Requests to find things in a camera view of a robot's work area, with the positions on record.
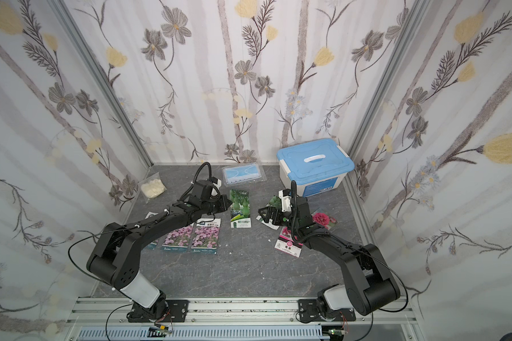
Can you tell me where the small green gourd seed packet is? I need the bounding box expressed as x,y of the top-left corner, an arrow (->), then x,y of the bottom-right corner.
257,196 -> 282,230

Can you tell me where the large green gourd seed packet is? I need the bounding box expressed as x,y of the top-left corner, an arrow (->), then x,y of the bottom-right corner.
230,189 -> 252,229

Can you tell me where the red flower seed packet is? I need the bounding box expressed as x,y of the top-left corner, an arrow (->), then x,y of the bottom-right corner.
312,212 -> 337,230

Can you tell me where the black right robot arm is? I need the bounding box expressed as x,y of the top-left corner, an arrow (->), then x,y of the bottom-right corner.
258,206 -> 401,318

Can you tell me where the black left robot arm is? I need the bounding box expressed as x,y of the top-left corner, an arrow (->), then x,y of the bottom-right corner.
86,195 -> 232,318

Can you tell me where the pink label seed packet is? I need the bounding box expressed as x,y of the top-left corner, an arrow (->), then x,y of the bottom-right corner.
274,227 -> 303,258

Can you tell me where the bag of blue face masks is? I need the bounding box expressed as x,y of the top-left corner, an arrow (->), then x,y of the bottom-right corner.
222,163 -> 267,186

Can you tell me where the blue lidded storage box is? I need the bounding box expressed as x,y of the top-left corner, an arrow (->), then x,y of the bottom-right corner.
277,139 -> 355,197

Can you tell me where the bag of cream gloves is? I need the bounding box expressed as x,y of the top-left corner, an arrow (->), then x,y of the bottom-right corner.
139,173 -> 166,200

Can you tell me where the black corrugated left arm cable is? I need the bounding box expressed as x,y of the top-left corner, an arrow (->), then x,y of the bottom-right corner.
178,161 -> 223,203

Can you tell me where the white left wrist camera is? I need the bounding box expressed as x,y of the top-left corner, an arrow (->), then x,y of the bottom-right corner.
209,177 -> 222,197

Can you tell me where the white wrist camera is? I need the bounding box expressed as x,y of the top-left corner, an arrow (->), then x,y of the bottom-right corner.
209,177 -> 222,197
279,189 -> 292,213

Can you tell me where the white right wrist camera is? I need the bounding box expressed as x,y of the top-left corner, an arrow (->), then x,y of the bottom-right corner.
279,189 -> 292,213

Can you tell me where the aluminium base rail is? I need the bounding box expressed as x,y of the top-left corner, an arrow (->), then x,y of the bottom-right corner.
63,297 -> 425,340

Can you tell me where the aluminium corner frame post left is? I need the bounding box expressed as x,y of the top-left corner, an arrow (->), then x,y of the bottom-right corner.
47,0 -> 154,169

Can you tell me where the aluminium corner frame post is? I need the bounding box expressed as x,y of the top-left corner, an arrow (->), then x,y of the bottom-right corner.
348,0 -> 431,159
47,0 -> 154,169

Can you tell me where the aluminium corner frame post right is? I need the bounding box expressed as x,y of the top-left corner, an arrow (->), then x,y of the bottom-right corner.
348,0 -> 431,159

